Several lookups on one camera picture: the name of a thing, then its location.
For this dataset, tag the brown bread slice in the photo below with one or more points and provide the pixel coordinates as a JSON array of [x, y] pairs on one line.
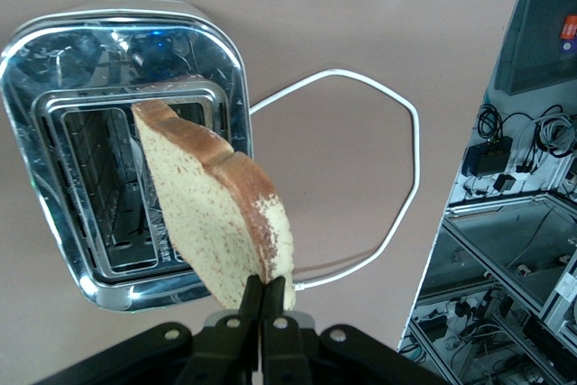
[[212, 204]]

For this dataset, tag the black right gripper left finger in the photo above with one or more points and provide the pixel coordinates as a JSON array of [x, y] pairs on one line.
[[225, 349]]

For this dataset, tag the dark grey monitor panel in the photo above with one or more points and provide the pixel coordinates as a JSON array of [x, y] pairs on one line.
[[536, 38]]

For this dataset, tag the cream and chrome toaster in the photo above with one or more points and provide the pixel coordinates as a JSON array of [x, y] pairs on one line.
[[67, 65]]

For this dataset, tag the aluminium frame shelf rack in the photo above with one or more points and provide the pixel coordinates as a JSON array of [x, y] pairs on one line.
[[496, 268]]

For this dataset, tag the black network switch box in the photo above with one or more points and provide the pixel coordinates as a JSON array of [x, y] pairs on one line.
[[489, 157]]

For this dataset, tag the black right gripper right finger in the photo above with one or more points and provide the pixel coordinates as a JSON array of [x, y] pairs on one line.
[[284, 349]]

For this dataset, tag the small black power adapter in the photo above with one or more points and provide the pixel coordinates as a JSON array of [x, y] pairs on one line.
[[505, 183]]

